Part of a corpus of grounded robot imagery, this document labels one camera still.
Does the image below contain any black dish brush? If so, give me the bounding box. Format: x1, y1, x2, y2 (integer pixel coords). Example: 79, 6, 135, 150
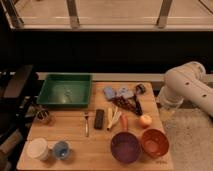
134, 84, 146, 116

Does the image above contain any blue glass cup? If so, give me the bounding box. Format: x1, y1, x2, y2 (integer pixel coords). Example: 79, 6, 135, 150
52, 141, 70, 160

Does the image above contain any metal fork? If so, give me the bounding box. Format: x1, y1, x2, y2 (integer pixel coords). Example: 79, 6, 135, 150
84, 112, 89, 137

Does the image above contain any red bowl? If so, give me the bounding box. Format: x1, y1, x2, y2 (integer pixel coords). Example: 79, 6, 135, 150
141, 129, 169, 158

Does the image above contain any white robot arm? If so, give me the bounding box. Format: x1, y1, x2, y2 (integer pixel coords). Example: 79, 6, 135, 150
158, 61, 213, 118

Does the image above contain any purple bowl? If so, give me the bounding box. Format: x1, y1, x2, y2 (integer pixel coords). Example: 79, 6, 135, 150
110, 132, 141, 164

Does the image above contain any orange apple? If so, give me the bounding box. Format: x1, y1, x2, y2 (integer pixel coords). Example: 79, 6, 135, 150
139, 114, 152, 128

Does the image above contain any black rectangular block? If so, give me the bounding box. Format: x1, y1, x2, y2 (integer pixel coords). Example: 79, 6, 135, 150
94, 109, 104, 129

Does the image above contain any green plastic tray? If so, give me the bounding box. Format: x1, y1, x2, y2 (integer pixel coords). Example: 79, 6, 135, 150
37, 74, 92, 108

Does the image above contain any blue cloth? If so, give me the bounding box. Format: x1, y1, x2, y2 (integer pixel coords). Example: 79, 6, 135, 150
102, 86, 136, 102

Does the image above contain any orange carrot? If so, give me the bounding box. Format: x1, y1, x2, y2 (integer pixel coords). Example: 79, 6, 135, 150
120, 114, 128, 131

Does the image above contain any white cup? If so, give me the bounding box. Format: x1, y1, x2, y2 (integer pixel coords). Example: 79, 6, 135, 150
26, 138, 49, 161

